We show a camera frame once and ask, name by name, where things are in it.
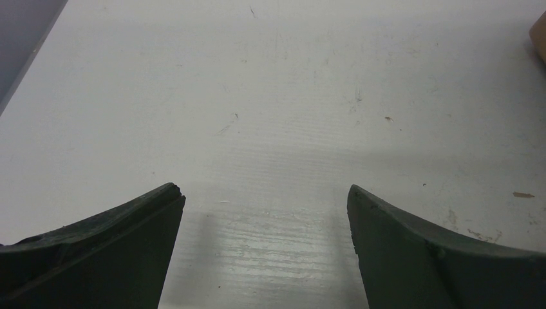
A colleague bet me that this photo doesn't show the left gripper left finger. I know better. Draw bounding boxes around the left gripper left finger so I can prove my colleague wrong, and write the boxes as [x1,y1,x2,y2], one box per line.
[1,183,185,308]

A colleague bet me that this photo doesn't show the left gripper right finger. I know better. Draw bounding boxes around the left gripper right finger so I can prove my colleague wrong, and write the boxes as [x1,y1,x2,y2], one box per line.
[347,185,545,308]

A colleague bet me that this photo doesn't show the tan plastic toolbox bin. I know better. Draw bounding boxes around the tan plastic toolbox bin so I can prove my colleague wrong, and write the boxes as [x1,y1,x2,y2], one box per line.
[529,12,546,62]

